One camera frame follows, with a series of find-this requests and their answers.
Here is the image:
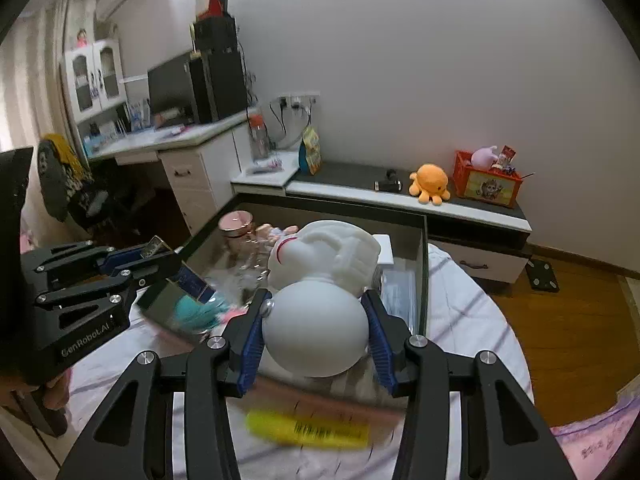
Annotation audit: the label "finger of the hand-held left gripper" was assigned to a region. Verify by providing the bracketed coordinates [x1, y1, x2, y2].
[21, 241, 151, 286]
[34, 252, 187, 333]

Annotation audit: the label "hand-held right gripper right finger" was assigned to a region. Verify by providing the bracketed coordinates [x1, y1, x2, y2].
[361, 289, 576, 480]

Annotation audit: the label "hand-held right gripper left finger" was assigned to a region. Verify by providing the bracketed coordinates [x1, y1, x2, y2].
[54, 287, 273, 480]

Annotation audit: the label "dark box blue label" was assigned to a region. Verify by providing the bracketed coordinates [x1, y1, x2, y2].
[136, 236, 221, 336]

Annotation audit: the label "white astronaut figure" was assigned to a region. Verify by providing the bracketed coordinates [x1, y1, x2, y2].
[262, 220, 383, 378]

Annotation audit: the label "grey storage box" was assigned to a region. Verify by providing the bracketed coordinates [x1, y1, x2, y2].
[180, 192, 430, 341]

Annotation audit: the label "pink cat-ear doll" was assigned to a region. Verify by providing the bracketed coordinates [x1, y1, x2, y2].
[255, 223, 301, 251]

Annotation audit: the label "person's left hand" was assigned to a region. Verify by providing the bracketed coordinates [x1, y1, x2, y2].
[42, 369, 72, 412]

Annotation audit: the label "clear plastic case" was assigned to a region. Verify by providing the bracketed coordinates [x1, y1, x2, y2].
[382, 267, 417, 335]

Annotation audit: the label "teal ball toy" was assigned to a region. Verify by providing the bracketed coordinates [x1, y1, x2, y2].
[172, 295, 228, 335]

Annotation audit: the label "clear plastic container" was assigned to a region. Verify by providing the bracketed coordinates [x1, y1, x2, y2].
[232, 255, 271, 297]

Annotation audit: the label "yellow packet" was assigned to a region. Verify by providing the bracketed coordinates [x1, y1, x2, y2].
[245, 410, 371, 448]

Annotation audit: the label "striped white quilt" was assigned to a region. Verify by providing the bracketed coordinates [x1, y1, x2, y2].
[65, 240, 536, 480]

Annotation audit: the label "clear jar pink lid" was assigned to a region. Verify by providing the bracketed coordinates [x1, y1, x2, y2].
[218, 210, 257, 261]

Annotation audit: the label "white flat box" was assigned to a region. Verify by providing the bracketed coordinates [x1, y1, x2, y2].
[372, 232, 396, 267]

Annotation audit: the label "yellow black garment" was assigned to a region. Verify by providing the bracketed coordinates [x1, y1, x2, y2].
[37, 132, 93, 223]

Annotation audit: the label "white desk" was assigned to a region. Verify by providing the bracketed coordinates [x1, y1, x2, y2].
[87, 110, 261, 236]

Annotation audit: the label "white side cabinet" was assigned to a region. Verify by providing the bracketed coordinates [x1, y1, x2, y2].
[231, 152, 301, 197]

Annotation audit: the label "black white low cabinet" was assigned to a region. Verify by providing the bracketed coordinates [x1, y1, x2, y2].
[231, 160, 533, 296]

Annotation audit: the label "small black device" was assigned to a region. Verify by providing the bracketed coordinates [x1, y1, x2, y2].
[375, 170, 403, 192]

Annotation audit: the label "clear bottle orange cap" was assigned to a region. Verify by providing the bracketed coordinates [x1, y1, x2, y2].
[248, 114, 271, 163]

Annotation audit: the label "orange octopus plush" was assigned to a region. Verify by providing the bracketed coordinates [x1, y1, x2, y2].
[408, 163, 451, 206]

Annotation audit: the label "black bathroom scale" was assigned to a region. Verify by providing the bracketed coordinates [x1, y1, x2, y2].
[525, 255, 561, 293]

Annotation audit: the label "black computer monitor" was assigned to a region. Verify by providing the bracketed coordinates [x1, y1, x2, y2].
[147, 52, 198, 116]

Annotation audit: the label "white glass-door hutch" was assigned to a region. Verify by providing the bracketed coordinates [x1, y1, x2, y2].
[60, 40, 128, 123]

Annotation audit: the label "red toy crate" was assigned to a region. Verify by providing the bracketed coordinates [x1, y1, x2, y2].
[453, 150, 523, 209]

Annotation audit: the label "beige curtain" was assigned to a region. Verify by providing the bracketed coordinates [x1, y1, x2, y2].
[0, 5, 96, 161]

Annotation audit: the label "black computer tower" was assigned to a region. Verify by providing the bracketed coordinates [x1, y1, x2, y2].
[189, 47, 249, 125]

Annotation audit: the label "colourful snack bag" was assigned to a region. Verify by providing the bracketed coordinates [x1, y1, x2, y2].
[298, 126, 323, 176]

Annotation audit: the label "red snack packet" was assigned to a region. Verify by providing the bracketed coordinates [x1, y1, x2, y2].
[492, 145, 518, 176]

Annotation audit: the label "pink bedsheet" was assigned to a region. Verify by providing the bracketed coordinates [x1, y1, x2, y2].
[550, 395, 640, 480]

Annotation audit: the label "black box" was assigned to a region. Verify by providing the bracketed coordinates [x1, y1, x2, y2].
[192, 17, 238, 53]

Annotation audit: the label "red white boxes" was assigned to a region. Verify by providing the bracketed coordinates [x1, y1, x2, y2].
[196, 0, 230, 20]

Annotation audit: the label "black power cables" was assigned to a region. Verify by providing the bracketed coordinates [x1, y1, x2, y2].
[270, 100, 313, 151]

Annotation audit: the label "white wall power socket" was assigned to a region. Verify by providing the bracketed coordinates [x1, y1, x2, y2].
[277, 91, 321, 111]

